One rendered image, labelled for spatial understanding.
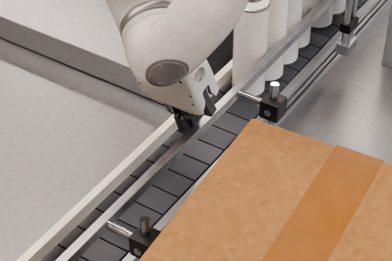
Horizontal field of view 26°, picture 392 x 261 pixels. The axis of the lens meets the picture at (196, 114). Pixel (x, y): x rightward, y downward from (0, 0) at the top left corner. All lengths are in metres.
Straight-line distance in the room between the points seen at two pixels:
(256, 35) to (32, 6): 0.48
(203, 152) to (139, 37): 0.35
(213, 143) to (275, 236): 0.47
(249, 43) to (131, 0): 0.36
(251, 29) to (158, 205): 0.29
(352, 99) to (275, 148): 0.57
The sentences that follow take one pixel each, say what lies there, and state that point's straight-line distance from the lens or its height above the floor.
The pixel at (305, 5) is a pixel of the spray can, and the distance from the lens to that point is 1.38.
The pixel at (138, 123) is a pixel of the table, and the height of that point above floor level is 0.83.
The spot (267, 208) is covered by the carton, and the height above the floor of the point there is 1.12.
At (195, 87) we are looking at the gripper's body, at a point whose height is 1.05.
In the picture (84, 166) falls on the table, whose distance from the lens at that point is 1.27.
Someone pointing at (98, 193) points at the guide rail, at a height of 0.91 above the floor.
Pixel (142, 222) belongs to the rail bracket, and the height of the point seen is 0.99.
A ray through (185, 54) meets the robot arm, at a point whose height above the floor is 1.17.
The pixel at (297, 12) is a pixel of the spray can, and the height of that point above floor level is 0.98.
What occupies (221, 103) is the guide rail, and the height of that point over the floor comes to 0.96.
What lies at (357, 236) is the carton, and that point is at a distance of 0.78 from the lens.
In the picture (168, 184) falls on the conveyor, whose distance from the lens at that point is 1.16.
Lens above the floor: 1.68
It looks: 39 degrees down
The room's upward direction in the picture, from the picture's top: straight up
